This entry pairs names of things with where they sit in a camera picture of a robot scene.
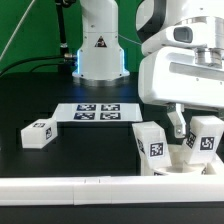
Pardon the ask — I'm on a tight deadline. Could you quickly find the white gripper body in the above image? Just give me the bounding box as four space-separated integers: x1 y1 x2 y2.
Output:
138 47 224 110

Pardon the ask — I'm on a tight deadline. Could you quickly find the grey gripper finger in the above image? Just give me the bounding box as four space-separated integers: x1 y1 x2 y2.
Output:
167 103 186 138

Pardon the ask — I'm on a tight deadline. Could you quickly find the white L-shaped fence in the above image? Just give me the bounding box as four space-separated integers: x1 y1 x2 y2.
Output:
0 159 224 206

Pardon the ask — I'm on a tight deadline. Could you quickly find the white marker sheet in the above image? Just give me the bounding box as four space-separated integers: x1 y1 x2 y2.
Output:
53 103 142 122

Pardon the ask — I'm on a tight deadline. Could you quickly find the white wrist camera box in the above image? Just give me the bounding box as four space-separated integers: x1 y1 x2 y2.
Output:
141 22 207 56

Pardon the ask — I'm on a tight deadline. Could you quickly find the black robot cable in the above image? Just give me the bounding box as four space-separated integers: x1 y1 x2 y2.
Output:
0 52 78 77

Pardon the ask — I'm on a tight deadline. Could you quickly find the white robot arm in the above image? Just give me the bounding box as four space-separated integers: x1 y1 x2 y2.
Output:
73 0 224 138

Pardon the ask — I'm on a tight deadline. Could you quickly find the thin grey rod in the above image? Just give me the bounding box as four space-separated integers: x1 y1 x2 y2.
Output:
0 0 36 62

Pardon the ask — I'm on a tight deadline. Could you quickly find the black vertical pole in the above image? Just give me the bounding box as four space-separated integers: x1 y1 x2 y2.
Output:
55 0 71 75

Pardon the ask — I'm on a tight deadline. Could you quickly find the white round stool seat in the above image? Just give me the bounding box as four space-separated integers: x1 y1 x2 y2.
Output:
141 143 209 177

